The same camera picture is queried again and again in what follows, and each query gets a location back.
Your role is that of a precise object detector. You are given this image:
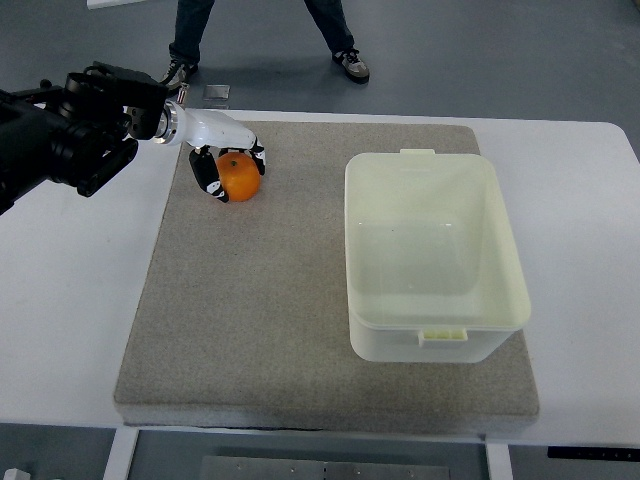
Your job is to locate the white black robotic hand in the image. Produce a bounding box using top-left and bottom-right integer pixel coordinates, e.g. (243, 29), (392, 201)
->
(154, 101), (266, 202)

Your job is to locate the pale yellow plastic box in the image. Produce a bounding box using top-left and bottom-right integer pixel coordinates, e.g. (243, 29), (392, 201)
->
(344, 149), (531, 363)

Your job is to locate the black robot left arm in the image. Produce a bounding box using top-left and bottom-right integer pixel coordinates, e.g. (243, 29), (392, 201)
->
(1, 62), (168, 211)

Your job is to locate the grey felt mat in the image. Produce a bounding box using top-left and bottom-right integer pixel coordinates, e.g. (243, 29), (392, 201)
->
(114, 121), (539, 434)

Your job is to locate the grey metal base plate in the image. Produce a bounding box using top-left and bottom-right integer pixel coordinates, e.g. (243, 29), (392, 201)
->
(199, 456), (451, 480)

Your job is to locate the small clear square floor plate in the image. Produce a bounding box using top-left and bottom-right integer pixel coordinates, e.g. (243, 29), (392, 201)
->
(202, 84), (230, 110)

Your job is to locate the orange fruit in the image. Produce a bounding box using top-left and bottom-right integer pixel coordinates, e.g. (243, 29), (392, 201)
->
(216, 152), (261, 202)

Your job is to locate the white table leg left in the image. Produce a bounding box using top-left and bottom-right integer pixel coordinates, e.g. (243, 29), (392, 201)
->
(103, 426), (139, 480)

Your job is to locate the white table leg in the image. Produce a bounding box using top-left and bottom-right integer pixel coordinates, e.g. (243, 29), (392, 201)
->
(485, 443), (514, 480)
(103, 426), (139, 480)

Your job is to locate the white table leg right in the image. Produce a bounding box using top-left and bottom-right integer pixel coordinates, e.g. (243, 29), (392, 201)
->
(485, 443), (514, 480)

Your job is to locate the small white object bottom left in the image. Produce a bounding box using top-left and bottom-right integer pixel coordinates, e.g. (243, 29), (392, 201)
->
(3, 468), (31, 480)

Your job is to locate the white object at top edge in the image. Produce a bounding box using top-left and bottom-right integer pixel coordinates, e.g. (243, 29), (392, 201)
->
(86, 0), (143, 10)

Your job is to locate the black table control panel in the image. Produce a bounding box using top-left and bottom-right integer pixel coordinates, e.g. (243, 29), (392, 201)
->
(547, 446), (640, 462)

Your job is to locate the person right leg with sneaker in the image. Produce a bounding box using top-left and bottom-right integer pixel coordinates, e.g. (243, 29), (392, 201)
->
(305, 0), (370, 84)

